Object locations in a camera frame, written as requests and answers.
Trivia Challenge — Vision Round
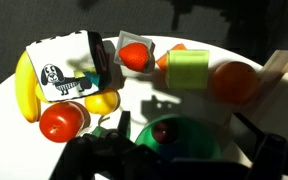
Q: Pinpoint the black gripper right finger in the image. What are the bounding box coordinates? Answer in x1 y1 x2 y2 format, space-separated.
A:
233 113 288 180

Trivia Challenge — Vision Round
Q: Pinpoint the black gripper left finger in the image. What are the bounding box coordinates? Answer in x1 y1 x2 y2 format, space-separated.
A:
49 111 136 180

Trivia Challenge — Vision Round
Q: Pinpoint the light green block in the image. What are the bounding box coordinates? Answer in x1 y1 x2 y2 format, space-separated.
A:
166 50 210 89

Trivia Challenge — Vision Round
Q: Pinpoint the wooden tray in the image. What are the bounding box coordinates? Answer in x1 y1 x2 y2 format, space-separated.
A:
239 50 288 140

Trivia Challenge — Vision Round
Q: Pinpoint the orange block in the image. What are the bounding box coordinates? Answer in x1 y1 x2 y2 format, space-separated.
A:
155 42 188 73

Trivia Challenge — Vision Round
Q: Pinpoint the grey square block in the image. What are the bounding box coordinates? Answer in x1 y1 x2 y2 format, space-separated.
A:
114 31 155 73

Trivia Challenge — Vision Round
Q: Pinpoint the yellow lemon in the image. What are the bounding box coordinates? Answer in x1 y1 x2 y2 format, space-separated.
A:
84 88 120 116

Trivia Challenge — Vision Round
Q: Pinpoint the red tomato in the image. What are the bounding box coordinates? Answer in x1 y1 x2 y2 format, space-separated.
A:
39 102 85 143

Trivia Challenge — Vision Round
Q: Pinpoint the dark plum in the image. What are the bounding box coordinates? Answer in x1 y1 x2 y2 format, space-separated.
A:
151 120 179 144

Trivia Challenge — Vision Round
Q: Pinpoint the green plastic bowl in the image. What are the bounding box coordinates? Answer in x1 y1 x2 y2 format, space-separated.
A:
135 114 221 160

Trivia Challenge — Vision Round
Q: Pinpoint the orange fruit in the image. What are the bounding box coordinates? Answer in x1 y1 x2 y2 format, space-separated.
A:
211 61 259 104

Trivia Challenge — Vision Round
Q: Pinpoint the white round table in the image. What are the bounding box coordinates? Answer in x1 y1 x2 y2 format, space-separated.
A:
0 36 263 180

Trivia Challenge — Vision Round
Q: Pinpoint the yellow banana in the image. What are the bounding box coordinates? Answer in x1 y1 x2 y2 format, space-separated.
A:
15 51 41 123

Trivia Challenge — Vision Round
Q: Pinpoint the dog picture soft cube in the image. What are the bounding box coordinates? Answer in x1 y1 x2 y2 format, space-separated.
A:
26 30 111 102

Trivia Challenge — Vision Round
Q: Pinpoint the red strawberry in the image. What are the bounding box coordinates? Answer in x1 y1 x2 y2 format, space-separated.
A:
118 42 150 72

